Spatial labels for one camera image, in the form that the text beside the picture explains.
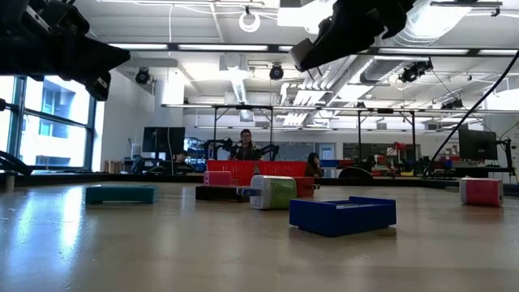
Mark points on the red background machine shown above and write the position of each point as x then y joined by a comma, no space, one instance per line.
399,147

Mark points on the black computer monitor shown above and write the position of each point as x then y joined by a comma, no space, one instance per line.
478,144
164,140

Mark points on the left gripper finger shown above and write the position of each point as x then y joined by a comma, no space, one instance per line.
73,57
99,86

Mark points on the short grey post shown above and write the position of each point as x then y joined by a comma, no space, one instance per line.
9,182

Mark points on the long ceiling light fixture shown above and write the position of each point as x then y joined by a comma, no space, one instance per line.
223,47

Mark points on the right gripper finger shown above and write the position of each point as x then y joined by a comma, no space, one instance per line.
340,38
299,50

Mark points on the black window frame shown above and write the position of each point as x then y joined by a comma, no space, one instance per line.
91,134

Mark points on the silver ventilation duct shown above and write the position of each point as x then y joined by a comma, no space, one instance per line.
425,24

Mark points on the black rectangular box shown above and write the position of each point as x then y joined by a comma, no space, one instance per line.
219,194

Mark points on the red plastic basket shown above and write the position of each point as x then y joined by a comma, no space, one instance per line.
281,168
241,168

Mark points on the black background rig frame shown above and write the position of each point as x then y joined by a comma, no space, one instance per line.
215,130
359,134

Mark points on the green white plug charger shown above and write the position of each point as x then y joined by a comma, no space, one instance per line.
275,192

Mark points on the red white plug charger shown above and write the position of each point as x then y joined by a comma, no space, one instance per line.
484,191

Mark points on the black ceiling dome camera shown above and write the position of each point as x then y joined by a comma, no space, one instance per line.
276,72
142,76

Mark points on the person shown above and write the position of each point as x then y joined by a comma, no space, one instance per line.
181,156
246,148
313,164

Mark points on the brown cardboard box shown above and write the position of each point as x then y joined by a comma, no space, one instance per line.
113,167

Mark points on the turquoise rectangular box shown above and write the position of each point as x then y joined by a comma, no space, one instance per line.
121,194

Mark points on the pink plug charger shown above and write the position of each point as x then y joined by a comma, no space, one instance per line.
218,178

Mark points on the dark blue box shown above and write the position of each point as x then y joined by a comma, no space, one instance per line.
340,219

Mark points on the black ceiling camera cluster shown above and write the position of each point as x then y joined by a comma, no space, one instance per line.
413,72

